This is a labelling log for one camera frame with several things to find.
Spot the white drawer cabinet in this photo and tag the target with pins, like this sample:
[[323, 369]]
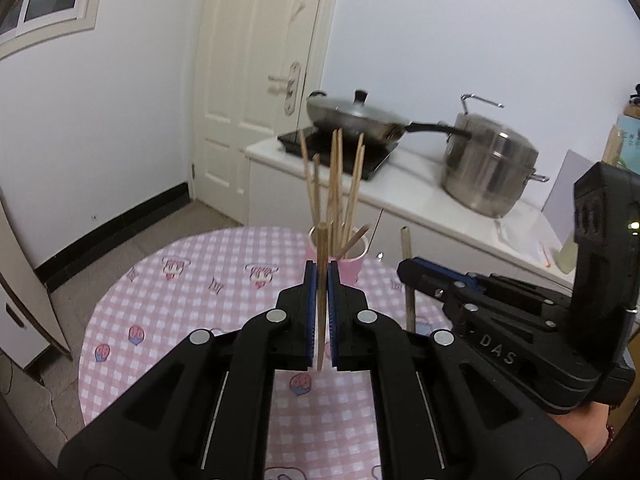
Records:
[[25, 270]]

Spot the person's right hand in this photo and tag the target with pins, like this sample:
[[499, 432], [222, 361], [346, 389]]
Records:
[[580, 430]]

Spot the white drawer front panel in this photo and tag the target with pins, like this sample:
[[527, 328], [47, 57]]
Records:
[[20, 340]]

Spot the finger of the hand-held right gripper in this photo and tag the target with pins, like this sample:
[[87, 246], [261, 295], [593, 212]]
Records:
[[520, 285], [425, 282]]

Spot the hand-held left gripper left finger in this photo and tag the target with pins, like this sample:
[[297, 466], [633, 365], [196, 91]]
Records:
[[310, 310]]

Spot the white kitchen cabinet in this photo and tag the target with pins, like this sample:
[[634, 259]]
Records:
[[280, 185]]

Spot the glass wok lid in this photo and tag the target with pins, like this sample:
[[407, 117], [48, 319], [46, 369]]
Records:
[[350, 107]]

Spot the bunch of wooden chopsticks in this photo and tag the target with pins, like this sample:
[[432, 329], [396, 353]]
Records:
[[334, 185]]

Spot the light wooden chopstick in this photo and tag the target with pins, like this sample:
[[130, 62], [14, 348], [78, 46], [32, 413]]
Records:
[[406, 245], [323, 245]]

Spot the pink checkered cartoon tablecloth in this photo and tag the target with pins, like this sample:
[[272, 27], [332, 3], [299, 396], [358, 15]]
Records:
[[175, 310]]

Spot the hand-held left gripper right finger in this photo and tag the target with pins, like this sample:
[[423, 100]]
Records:
[[334, 310]]

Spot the white panelled door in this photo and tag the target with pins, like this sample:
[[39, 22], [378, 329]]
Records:
[[240, 85]]

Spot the black induction cooker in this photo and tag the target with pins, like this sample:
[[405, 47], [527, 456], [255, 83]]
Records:
[[372, 162]]

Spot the stainless steel stock pot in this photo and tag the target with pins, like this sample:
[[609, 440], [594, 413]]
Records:
[[490, 170]]

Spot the pink paper cup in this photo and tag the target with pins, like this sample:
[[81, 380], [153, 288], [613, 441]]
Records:
[[350, 270]]

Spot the pale flat board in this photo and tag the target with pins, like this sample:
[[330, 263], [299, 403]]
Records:
[[565, 190]]

